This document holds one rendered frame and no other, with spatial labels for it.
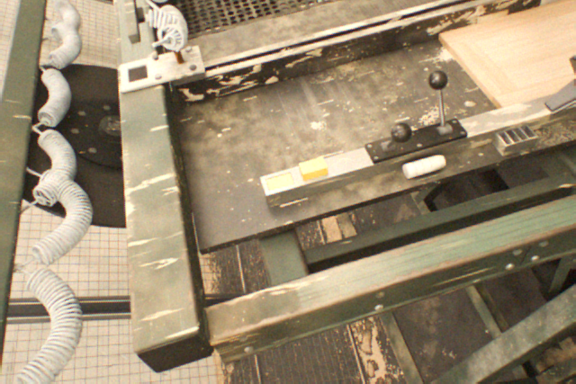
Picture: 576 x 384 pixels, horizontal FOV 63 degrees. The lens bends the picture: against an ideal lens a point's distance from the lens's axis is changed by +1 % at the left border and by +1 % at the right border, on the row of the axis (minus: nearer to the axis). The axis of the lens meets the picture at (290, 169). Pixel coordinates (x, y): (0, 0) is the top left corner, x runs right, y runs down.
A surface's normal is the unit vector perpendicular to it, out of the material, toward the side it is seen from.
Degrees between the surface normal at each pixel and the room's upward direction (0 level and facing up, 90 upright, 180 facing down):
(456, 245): 57
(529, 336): 0
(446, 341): 0
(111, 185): 90
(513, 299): 0
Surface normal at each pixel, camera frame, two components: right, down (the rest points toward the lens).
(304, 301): -0.11, -0.63
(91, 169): 0.43, -0.68
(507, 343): -0.86, -0.11
